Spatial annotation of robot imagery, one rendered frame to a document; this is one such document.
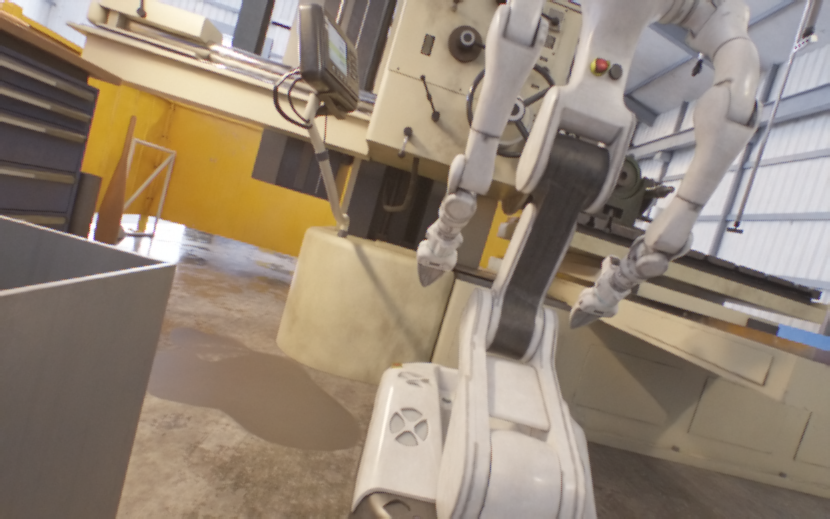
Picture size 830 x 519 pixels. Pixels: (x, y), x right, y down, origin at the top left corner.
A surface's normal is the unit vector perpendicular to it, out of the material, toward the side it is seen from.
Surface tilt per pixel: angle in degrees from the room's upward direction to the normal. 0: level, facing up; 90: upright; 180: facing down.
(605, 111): 81
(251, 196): 90
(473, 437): 27
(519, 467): 41
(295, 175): 90
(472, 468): 57
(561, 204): 110
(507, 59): 102
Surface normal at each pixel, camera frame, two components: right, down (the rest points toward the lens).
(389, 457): 0.29, -0.69
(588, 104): 0.13, -0.05
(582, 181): 0.00, 0.37
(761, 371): -0.95, -0.28
